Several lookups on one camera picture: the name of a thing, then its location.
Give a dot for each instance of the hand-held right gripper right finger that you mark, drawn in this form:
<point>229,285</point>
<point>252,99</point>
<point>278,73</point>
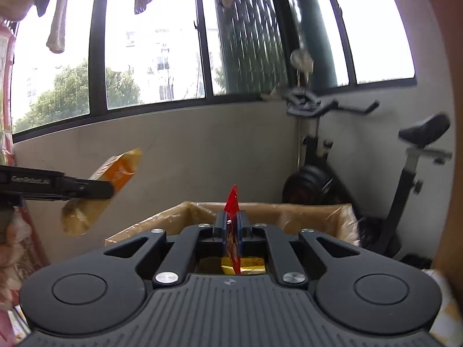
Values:
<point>244,231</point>

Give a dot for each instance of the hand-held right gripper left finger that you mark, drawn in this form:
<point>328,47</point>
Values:
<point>221,231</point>

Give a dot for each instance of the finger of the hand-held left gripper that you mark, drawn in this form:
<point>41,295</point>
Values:
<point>90,189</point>

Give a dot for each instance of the red snack packet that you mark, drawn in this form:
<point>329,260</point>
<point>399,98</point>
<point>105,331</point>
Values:
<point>232,202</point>

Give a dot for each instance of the yellow snack packet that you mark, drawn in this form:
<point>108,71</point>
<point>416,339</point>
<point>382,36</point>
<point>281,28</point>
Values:
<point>251,265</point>

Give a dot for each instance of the orange snack packet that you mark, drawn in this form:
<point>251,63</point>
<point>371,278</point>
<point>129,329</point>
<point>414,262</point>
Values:
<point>119,168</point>

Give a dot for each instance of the brown cardboard box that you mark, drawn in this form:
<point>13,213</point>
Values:
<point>170,220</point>

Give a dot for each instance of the black exercise bike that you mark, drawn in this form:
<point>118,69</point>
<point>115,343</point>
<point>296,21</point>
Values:
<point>325,184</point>

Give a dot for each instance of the hanging brown sock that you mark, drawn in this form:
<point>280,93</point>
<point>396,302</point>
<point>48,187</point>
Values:
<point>57,25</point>

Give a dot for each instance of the white cap on pole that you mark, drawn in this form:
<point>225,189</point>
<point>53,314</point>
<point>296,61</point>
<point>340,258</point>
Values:
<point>302,61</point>

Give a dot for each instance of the dark perforated screen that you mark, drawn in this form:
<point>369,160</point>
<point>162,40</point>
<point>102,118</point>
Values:
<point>253,36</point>

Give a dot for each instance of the dark green column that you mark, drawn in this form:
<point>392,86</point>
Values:
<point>314,25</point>

